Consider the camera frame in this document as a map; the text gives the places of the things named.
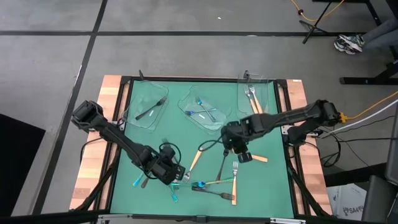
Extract clear glass baking dish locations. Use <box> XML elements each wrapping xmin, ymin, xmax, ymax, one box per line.
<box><xmin>236</xmin><ymin>70</ymin><xmax>271</xmax><ymax>118</ymax></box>
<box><xmin>174</xmin><ymin>85</ymin><xmax>233</xmax><ymax>136</ymax></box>
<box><xmin>123</xmin><ymin>80</ymin><xmax>170</xmax><ymax>134</ymax></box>

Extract orange power cable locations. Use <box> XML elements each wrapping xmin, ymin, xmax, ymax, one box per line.
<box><xmin>340</xmin><ymin>90</ymin><xmax>398</xmax><ymax>123</ymax></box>

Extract person's shoe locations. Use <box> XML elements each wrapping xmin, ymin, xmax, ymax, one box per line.
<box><xmin>333</xmin><ymin>33</ymin><xmax>365</xmax><ymax>55</ymax></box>

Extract green table mat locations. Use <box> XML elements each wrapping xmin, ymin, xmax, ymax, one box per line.
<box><xmin>109</xmin><ymin>80</ymin><xmax>295</xmax><ymax>218</ymax></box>

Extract white cardboard box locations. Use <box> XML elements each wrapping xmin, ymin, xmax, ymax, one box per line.
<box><xmin>326</xmin><ymin>183</ymin><xmax>368</xmax><ymax>222</ymax></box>

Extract white cable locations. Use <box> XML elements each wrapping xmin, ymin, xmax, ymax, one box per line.
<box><xmin>322</xmin><ymin>100</ymin><xmax>398</xmax><ymax>137</ymax></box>

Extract yellow floor cable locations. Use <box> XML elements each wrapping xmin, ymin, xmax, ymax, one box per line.
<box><xmin>290</xmin><ymin>0</ymin><xmax>346</xmax><ymax>22</ymax></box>

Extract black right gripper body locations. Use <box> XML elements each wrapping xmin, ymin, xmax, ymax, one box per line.
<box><xmin>220</xmin><ymin>121</ymin><xmax>253</xmax><ymax>154</ymax></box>

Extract dark grey chair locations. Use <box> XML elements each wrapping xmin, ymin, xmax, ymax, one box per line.
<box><xmin>360</xmin><ymin>105</ymin><xmax>398</xmax><ymax>224</ymax></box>

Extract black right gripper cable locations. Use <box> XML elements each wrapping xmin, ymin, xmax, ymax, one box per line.
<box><xmin>198</xmin><ymin>138</ymin><xmax>226</xmax><ymax>152</ymax></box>

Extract black metal rig frame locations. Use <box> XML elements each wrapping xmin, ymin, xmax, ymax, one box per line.
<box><xmin>68</xmin><ymin>73</ymin><xmax>334</xmax><ymax>224</ymax></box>

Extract black desk frame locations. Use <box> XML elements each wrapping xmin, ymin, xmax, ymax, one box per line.
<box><xmin>312</xmin><ymin>0</ymin><xmax>398</xmax><ymax>85</ymax></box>

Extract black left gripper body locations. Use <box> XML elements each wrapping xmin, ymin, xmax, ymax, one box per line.
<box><xmin>145</xmin><ymin>145</ymin><xmax>180</xmax><ymax>186</ymax></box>

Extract black tripod stand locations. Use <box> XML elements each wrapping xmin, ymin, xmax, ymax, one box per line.
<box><xmin>298</xmin><ymin>0</ymin><xmax>335</xmax><ymax>44</ymax></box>

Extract black floor cable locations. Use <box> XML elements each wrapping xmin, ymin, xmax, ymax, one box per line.
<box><xmin>318</xmin><ymin>115</ymin><xmax>398</xmax><ymax>169</ymax></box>

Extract black floor mat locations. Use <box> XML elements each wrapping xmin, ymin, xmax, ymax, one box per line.
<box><xmin>0</xmin><ymin>113</ymin><xmax>47</xmax><ymax>218</ymax></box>

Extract person's leg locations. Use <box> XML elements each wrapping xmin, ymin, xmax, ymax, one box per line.
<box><xmin>360</xmin><ymin>18</ymin><xmax>398</xmax><ymax>44</ymax></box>

